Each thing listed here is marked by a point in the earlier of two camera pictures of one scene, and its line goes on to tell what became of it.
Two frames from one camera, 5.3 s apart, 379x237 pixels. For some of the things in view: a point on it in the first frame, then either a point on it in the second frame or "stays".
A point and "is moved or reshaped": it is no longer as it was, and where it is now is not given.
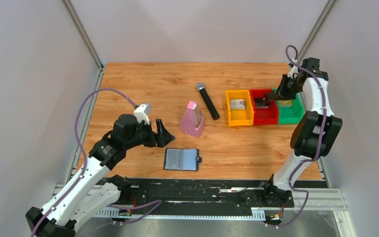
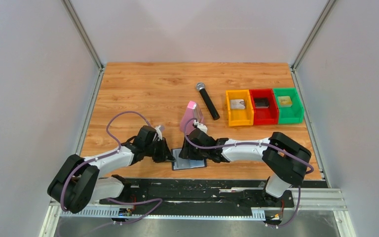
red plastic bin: [264, 116] stays
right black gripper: [281, 93] -> [187, 151]
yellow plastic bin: [240, 107] stays
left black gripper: [164, 137] -> [166, 155]
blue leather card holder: [182, 159] is moved or reshaped
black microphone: [201, 87] stays
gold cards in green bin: [285, 103] stays
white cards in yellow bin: [237, 104] stays
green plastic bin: [291, 115] stays
